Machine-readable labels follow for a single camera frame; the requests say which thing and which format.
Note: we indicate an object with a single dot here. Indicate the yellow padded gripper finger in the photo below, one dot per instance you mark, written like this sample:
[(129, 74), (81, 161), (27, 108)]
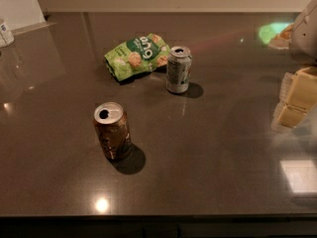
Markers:
[(285, 119), (299, 90)]

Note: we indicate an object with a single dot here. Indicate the white container at left edge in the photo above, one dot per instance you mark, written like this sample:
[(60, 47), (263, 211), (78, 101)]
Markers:
[(6, 36)]

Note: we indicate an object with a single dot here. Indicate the silver green soda can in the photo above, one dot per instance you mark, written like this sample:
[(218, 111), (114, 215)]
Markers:
[(178, 67)]

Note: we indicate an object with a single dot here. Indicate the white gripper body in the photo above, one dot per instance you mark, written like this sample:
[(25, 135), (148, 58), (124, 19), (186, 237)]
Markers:
[(305, 37)]

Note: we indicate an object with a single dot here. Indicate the green snack bag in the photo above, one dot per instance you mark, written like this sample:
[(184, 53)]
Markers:
[(137, 56)]

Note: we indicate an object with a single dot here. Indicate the orange soda can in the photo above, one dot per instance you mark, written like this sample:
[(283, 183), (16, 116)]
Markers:
[(112, 129)]

